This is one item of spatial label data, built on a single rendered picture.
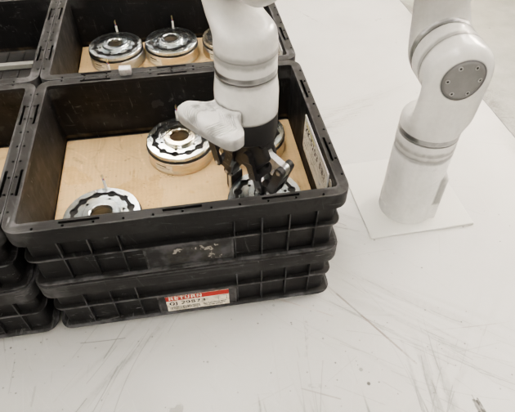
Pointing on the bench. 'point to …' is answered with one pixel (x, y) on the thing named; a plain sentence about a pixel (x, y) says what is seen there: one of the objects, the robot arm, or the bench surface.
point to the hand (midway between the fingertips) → (248, 190)
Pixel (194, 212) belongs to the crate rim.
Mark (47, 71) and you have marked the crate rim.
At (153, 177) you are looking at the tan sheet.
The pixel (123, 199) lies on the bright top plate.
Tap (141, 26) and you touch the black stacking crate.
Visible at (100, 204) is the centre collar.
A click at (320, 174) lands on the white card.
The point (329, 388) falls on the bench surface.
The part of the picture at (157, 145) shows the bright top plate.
